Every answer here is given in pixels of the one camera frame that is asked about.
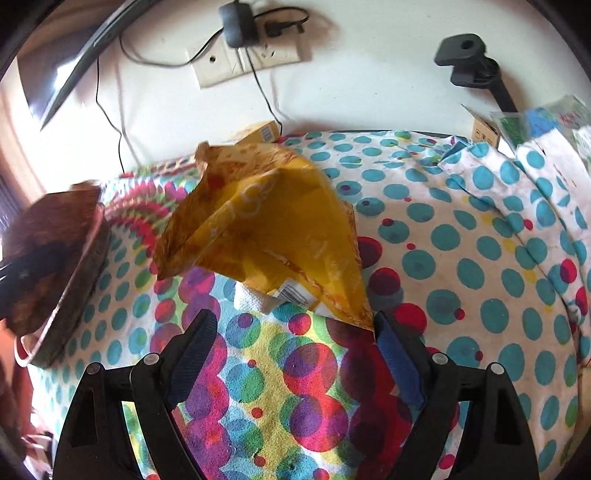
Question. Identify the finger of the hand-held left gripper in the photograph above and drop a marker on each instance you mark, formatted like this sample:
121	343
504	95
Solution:
27	268

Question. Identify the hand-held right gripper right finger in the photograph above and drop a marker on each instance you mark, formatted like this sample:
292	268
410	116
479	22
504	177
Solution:
399	364

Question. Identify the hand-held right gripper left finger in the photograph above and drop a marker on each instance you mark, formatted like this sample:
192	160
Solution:
199	341

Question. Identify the brown snack bag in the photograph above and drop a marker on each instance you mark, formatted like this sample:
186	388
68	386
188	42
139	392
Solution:
46	240

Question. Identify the red round tray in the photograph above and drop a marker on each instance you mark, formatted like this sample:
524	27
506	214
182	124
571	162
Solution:
69	295

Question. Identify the yellow snack bag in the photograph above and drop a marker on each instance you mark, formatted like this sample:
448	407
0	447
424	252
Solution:
277	221

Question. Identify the yellow cardboard box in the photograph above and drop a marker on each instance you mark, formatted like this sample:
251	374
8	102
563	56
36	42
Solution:
259	133

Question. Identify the polka dot tablecloth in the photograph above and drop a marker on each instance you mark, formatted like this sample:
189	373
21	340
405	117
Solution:
415	300

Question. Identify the white folded towel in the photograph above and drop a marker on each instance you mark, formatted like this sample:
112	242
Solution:
251	300

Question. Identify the black flat television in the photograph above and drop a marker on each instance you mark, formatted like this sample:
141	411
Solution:
60	64

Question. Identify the small brown cardboard box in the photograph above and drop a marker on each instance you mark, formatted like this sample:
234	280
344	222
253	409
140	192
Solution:
485	131

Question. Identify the clear bag of packets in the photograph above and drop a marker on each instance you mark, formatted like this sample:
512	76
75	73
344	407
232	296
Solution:
547	121

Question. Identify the black power adapter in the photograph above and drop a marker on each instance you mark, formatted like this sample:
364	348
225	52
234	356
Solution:
236	23

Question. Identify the black plug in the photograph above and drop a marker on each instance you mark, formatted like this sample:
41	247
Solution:
287	28

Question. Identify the white wall socket plate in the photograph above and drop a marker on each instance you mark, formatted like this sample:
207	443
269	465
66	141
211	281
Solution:
249	62

